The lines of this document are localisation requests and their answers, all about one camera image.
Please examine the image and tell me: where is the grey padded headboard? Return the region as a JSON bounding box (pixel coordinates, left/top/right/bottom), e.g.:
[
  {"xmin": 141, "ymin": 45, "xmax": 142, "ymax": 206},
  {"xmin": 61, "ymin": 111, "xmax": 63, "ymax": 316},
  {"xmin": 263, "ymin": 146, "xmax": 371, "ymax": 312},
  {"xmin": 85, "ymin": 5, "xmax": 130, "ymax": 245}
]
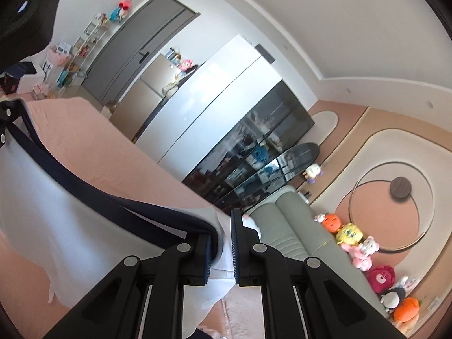
[{"xmin": 251, "ymin": 184, "xmax": 407, "ymax": 334}]

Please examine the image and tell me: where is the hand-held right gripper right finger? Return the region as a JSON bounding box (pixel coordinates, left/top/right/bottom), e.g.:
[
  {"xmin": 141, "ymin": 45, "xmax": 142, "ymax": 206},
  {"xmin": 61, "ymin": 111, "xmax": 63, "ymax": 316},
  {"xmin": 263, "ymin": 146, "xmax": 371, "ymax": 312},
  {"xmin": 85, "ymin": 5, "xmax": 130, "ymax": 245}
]
[{"xmin": 230, "ymin": 209, "xmax": 407, "ymax": 339}]

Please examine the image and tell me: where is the pale pink quilted pillow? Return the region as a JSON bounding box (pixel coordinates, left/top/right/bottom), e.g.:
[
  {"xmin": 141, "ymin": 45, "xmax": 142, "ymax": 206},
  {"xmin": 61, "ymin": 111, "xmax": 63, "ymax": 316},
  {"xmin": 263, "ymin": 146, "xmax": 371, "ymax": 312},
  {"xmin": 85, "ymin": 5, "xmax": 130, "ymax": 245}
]
[{"xmin": 222, "ymin": 286, "xmax": 264, "ymax": 339}]

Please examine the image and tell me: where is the white and purple plush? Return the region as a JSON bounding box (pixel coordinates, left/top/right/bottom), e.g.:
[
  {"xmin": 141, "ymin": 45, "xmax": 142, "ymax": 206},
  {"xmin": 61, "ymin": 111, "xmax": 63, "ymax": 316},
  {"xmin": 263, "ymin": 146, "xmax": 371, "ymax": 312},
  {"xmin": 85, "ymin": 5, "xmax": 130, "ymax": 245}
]
[{"xmin": 301, "ymin": 163, "xmax": 324, "ymax": 185}]

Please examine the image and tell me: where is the black glass door cabinet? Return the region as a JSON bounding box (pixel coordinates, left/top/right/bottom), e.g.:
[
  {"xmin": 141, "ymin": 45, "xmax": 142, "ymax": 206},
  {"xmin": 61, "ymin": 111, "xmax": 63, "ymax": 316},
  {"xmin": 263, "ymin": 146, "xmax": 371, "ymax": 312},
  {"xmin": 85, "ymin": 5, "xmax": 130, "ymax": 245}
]
[{"xmin": 181, "ymin": 79, "xmax": 316, "ymax": 215}]

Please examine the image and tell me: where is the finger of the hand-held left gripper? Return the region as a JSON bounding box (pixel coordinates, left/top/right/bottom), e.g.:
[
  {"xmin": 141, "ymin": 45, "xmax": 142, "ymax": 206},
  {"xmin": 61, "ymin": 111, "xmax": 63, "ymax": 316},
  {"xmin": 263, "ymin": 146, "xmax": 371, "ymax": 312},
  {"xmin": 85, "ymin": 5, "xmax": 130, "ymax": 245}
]
[{"xmin": 0, "ymin": 99, "xmax": 25, "ymax": 149}]

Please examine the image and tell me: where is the white bear plush pink dress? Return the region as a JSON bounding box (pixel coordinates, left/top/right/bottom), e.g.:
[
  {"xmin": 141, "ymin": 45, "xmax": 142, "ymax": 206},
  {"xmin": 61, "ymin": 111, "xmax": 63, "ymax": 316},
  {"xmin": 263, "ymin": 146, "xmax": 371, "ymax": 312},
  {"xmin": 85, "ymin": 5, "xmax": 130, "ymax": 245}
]
[{"xmin": 349, "ymin": 236, "xmax": 379, "ymax": 272}]

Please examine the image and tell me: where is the yellow sponge plush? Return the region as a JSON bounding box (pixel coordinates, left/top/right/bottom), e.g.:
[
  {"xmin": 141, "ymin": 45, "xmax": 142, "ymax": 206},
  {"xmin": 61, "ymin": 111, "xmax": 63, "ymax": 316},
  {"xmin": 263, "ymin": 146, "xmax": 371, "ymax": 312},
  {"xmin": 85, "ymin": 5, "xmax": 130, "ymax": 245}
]
[{"xmin": 335, "ymin": 222, "xmax": 365, "ymax": 248}]

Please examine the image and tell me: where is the beige two-door refrigerator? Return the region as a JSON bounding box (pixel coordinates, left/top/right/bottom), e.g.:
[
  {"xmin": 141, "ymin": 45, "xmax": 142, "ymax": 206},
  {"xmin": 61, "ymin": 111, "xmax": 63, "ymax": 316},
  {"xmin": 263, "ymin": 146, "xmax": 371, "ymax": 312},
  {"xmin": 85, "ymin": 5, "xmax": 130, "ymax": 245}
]
[{"xmin": 109, "ymin": 54, "xmax": 181, "ymax": 142}]

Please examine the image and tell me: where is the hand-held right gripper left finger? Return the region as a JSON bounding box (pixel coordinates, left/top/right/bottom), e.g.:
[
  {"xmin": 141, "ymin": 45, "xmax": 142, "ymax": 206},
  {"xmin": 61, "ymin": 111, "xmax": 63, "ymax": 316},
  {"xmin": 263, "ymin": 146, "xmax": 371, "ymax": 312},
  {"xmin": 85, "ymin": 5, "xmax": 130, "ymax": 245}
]
[{"xmin": 44, "ymin": 233, "xmax": 218, "ymax": 339}]

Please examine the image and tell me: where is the white shelf rack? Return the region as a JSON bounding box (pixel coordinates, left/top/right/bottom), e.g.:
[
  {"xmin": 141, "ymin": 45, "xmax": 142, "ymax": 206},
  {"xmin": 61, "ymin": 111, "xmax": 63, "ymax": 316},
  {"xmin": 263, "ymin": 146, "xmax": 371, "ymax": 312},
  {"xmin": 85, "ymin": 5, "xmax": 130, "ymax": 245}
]
[{"xmin": 57, "ymin": 15, "xmax": 108, "ymax": 90}]

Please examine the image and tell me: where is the magenta bear plush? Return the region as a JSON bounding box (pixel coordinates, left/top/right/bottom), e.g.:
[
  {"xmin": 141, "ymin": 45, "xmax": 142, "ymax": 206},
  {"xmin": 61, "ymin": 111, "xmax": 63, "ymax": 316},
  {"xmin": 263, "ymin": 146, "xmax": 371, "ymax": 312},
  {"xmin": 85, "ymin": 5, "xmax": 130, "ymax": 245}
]
[{"xmin": 366, "ymin": 264, "xmax": 397, "ymax": 294}]

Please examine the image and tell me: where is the white handbag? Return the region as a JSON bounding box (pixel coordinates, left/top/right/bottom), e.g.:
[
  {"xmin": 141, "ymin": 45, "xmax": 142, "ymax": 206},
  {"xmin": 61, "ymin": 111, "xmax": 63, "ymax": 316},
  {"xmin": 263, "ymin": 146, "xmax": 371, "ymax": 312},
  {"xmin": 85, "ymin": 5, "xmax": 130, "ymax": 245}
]
[{"xmin": 162, "ymin": 73, "xmax": 181, "ymax": 95}]

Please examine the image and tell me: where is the white storage box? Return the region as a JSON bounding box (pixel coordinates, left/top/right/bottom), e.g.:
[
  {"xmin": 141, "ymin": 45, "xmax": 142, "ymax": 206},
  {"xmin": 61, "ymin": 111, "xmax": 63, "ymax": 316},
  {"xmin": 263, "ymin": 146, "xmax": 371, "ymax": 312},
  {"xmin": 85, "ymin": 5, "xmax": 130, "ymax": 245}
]
[{"xmin": 17, "ymin": 60, "xmax": 47, "ymax": 93}]

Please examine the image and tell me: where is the white glossy wardrobe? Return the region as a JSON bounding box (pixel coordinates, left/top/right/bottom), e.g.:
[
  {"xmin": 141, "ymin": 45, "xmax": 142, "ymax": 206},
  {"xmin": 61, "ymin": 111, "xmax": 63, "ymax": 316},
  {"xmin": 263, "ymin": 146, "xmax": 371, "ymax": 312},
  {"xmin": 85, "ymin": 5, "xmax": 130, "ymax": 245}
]
[{"xmin": 133, "ymin": 34, "xmax": 277, "ymax": 181}]

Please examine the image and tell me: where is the orange carrot plush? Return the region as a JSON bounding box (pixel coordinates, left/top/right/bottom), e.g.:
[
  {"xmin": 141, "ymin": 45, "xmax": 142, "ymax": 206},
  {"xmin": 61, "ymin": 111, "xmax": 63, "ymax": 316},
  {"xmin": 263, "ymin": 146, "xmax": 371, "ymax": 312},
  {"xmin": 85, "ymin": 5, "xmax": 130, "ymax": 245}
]
[{"xmin": 392, "ymin": 297, "xmax": 423, "ymax": 324}]

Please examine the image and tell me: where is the grey door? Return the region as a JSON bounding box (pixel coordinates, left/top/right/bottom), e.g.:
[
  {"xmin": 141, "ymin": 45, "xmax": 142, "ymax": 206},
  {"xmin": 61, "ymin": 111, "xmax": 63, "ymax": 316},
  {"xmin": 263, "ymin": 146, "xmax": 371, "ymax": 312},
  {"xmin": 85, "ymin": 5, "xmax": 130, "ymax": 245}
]
[{"xmin": 82, "ymin": 0, "xmax": 197, "ymax": 106}]

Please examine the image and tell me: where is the cream long-eared plush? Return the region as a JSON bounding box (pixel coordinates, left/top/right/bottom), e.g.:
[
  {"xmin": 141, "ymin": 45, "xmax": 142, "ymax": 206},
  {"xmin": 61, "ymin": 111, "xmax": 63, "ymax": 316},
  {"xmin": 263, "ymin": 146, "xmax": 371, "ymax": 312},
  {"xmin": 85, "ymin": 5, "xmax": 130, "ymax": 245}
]
[{"xmin": 388, "ymin": 320, "xmax": 419, "ymax": 333}]

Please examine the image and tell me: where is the black oval standing mirror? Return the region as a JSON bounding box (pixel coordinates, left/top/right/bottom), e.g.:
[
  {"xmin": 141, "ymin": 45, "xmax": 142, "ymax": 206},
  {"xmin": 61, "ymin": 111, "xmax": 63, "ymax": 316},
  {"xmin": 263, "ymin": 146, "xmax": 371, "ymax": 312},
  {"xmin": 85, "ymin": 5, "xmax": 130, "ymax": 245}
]
[{"xmin": 215, "ymin": 143, "xmax": 320, "ymax": 212}]

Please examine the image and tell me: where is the pink gift box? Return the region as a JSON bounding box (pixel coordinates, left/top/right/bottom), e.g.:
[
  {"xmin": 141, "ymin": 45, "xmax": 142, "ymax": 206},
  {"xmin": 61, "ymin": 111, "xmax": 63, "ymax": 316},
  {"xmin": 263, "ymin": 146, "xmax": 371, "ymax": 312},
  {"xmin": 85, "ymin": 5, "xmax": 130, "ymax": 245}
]
[{"xmin": 45, "ymin": 42, "xmax": 74, "ymax": 67}]

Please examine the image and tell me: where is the pink haired doll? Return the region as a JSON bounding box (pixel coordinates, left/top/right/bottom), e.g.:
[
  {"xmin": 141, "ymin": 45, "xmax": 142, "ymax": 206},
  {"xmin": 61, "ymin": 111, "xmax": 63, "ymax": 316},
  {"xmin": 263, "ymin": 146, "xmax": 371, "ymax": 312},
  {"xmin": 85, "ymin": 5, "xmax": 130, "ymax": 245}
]
[{"xmin": 177, "ymin": 57, "xmax": 199, "ymax": 73}]

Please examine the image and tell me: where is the red haired wall doll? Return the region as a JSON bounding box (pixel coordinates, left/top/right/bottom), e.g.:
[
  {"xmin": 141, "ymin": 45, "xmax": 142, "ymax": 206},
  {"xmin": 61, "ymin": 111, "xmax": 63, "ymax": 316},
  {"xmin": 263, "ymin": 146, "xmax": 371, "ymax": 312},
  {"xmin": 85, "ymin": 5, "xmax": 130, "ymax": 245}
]
[{"xmin": 109, "ymin": 0, "xmax": 134, "ymax": 24}]

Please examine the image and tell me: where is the light blue shirt navy trim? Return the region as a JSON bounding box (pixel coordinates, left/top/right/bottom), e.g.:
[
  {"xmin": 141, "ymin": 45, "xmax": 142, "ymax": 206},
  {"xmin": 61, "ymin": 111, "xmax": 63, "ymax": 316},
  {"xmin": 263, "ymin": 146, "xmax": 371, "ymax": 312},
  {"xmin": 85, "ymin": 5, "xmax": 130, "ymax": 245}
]
[{"xmin": 0, "ymin": 99, "xmax": 228, "ymax": 339}]

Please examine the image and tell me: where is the black cloth item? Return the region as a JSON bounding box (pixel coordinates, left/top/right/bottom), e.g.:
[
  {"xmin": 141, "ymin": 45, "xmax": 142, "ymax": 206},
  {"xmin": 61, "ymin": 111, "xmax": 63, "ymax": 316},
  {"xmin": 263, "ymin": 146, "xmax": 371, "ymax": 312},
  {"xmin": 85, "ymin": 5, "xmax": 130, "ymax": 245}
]
[{"xmin": 4, "ymin": 62, "xmax": 39, "ymax": 77}]

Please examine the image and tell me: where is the bed with pink sheet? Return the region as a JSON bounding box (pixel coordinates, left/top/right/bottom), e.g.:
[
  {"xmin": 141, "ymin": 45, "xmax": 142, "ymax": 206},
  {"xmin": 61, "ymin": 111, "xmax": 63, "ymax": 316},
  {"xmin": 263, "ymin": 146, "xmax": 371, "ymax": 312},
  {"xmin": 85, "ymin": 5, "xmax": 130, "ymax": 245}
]
[{"xmin": 0, "ymin": 97, "xmax": 227, "ymax": 339}]

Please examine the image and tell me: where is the brown round wall disc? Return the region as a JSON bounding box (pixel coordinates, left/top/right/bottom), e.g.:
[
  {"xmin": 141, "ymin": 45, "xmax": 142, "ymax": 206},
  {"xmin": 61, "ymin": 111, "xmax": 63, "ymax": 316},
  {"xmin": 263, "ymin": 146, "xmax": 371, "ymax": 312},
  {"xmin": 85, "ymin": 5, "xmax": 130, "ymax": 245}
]
[{"xmin": 389, "ymin": 177, "xmax": 412, "ymax": 199}]

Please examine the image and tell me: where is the round orange plush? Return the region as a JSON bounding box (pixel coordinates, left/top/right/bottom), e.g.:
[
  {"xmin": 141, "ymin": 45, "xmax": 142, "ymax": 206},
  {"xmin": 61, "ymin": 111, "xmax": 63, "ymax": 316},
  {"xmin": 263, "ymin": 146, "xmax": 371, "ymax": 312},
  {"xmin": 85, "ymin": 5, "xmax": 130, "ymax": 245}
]
[{"xmin": 320, "ymin": 213, "xmax": 342, "ymax": 234}]

